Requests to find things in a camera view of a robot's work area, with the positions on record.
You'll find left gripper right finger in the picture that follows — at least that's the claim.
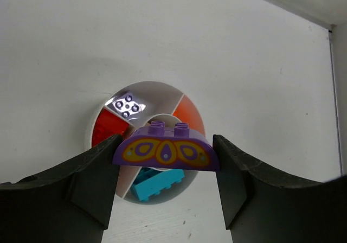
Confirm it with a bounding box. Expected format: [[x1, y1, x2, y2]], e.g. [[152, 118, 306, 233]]
[[213, 135, 346, 242]]

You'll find purple lego butterfly piece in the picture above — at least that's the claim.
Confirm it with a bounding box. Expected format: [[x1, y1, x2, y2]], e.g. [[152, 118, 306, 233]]
[[112, 121, 220, 172]]

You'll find teal lego brick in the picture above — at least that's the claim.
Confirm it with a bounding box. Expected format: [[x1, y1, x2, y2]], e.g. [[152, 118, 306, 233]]
[[130, 168, 185, 202]]

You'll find orange round lego piece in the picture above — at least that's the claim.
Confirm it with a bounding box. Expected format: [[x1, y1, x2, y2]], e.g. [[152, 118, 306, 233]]
[[172, 94, 205, 136]]

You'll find red lego brick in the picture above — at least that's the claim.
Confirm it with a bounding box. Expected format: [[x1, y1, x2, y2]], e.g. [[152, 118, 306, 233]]
[[91, 108, 129, 147]]

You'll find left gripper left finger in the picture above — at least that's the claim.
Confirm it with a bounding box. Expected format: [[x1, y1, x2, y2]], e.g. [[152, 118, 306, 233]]
[[1, 135, 122, 242]]

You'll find white round divided container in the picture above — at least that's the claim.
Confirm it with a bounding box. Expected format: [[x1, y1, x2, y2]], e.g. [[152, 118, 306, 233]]
[[85, 81, 206, 204]]

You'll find small lilac lego brick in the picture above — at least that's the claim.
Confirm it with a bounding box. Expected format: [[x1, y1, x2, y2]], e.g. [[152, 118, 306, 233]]
[[105, 92, 146, 119]]

